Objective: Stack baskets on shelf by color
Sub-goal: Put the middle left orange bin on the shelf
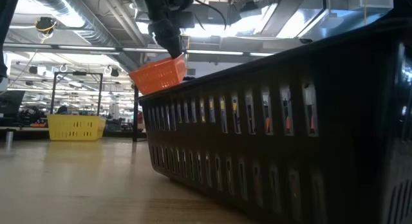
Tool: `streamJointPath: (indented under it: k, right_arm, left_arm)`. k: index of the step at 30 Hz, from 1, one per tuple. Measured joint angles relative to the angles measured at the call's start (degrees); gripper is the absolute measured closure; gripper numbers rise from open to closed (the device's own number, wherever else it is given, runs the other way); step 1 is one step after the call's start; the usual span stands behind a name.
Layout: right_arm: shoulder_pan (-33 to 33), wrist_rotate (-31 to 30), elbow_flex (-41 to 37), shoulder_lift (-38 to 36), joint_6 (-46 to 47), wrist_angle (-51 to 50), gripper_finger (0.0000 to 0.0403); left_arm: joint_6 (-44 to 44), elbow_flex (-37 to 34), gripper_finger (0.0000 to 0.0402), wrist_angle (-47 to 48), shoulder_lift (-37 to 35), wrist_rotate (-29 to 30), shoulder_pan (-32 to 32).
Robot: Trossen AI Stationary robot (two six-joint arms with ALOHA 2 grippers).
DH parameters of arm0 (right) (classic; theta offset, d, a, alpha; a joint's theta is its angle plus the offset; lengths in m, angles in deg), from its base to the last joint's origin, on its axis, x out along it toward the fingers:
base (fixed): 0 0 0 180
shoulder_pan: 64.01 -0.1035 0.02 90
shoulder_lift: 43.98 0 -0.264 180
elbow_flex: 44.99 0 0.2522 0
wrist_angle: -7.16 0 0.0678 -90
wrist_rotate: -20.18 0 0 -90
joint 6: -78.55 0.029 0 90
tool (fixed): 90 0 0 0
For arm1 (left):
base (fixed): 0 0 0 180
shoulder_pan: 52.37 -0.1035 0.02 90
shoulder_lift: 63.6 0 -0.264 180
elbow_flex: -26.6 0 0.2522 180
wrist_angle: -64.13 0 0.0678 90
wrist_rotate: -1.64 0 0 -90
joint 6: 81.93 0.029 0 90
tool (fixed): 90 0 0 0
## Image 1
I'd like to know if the black plastic basket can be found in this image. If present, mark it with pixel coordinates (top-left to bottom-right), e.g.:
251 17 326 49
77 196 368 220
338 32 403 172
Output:
137 16 412 224

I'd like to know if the black metal frame stand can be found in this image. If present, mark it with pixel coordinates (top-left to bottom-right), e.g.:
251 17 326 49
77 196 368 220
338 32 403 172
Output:
50 71 104 116

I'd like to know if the black monitor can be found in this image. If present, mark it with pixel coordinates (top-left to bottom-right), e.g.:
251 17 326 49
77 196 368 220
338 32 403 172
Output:
0 90 26 118

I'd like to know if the yellow plastic basket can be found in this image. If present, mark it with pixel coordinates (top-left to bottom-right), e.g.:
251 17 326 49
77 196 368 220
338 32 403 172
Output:
46 113 108 142

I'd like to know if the black ceiling device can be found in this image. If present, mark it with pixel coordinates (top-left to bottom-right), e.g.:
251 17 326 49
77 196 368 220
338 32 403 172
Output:
34 16 58 35

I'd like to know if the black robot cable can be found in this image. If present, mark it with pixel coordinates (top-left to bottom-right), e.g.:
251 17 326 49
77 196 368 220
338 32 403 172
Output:
192 0 228 31

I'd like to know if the orange plastic basket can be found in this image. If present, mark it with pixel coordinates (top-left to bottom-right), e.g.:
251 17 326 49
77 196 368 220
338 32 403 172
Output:
128 54 187 96

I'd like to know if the large silver vent duct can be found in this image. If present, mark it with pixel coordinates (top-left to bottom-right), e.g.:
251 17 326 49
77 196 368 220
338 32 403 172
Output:
273 0 395 43

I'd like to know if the long ceiling light fixture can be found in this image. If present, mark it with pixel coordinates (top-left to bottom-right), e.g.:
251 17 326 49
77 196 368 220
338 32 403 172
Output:
3 42 277 57

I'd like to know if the black aluminium rig frame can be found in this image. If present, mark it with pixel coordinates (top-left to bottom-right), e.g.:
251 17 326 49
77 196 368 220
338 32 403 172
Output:
0 0 147 142

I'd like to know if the small metal post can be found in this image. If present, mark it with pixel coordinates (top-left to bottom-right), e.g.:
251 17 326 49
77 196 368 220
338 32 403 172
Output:
4 129 15 147

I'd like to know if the silver round ceiling duct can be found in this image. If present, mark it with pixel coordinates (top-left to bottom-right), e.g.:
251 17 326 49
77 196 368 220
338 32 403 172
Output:
24 0 142 72

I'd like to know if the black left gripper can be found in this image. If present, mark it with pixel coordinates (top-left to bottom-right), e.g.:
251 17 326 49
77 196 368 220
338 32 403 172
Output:
148 11 196 59

